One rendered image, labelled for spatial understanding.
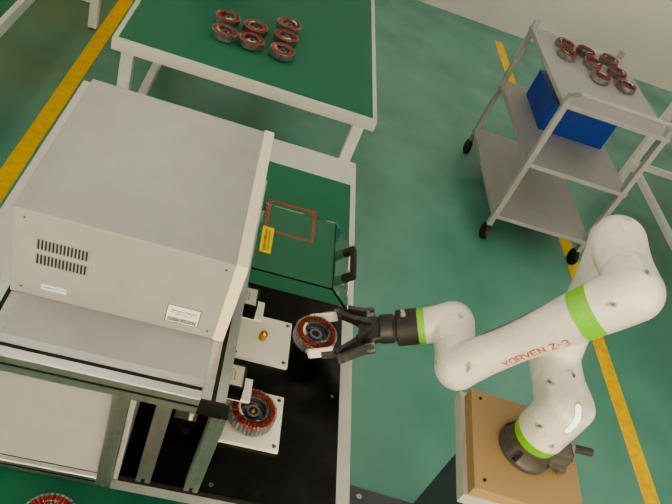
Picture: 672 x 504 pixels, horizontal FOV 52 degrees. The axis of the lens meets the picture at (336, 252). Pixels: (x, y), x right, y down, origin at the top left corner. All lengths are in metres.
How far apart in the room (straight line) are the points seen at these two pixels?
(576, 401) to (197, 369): 0.92
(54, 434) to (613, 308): 1.12
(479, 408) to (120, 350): 1.02
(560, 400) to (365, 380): 1.29
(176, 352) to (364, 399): 1.61
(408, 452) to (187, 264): 1.74
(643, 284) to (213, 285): 0.83
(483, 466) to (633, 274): 0.64
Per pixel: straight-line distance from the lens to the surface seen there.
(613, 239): 1.58
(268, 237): 1.64
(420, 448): 2.80
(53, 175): 1.28
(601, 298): 1.48
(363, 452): 2.68
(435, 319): 1.69
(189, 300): 1.26
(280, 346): 1.80
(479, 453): 1.84
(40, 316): 1.32
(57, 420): 1.40
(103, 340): 1.29
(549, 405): 1.74
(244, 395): 1.56
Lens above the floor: 2.13
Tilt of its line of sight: 39 degrees down
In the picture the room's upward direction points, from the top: 25 degrees clockwise
